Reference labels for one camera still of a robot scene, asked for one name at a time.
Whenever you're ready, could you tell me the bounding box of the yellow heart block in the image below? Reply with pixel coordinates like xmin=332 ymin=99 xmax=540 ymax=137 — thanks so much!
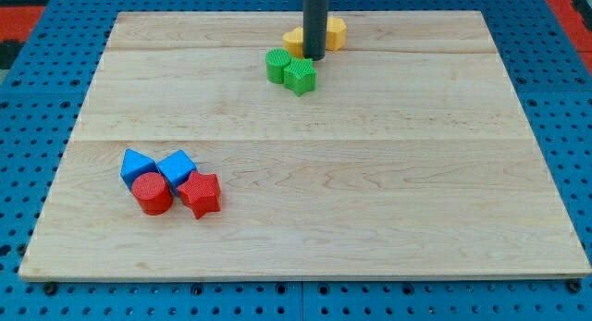
xmin=282 ymin=27 xmax=303 ymax=59

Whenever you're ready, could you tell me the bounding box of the yellow hexagon block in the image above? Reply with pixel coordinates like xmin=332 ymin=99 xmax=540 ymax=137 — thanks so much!
xmin=326 ymin=17 xmax=347 ymax=51

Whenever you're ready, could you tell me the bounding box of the green star block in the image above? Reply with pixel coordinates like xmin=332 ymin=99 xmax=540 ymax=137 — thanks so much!
xmin=283 ymin=57 xmax=317 ymax=96

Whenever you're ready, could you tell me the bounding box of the green cylinder block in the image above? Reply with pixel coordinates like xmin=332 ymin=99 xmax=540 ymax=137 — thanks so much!
xmin=265 ymin=48 xmax=291 ymax=84

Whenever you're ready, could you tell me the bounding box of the red star block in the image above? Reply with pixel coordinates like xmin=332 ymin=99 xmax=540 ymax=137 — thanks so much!
xmin=177 ymin=170 xmax=221 ymax=219

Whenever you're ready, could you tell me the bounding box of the wooden board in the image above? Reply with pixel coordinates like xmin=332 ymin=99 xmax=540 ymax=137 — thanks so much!
xmin=18 ymin=11 xmax=591 ymax=282

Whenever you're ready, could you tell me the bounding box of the blue cube block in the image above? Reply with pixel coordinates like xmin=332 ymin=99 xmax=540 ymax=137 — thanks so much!
xmin=156 ymin=150 xmax=198 ymax=196

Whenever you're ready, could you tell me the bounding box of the red cylinder block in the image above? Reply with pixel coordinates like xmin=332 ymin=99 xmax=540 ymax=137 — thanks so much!
xmin=131 ymin=172 xmax=174 ymax=216

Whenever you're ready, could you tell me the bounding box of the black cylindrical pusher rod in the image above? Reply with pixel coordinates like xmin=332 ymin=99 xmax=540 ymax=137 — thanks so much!
xmin=302 ymin=0 xmax=328 ymax=61

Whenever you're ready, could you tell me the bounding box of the blue triangle block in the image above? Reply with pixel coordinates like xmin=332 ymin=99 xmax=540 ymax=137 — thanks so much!
xmin=119 ymin=149 xmax=157 ymax=190

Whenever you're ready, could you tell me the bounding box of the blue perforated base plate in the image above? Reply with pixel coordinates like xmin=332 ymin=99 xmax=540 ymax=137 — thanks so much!
xmin=1 ymin=0 xmax=591 ymax=320

